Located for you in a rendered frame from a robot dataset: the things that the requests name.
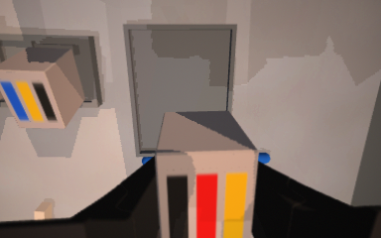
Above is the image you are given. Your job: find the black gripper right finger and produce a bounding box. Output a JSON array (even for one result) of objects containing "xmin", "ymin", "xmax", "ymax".
[{"xmin": 251, "ymin": 161, "xmax": 381, "ymax": 238}]

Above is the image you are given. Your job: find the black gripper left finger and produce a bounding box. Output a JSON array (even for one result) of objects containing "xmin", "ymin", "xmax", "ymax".
[{"xmin": 0, "ymin": 156, "xmax": 160, "ymax": 238}]

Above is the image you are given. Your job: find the blue cylinder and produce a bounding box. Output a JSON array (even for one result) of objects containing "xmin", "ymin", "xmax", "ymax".
[{"xmin": 142, "ymin": 153, "xmax": 270, "ymax": 165}]

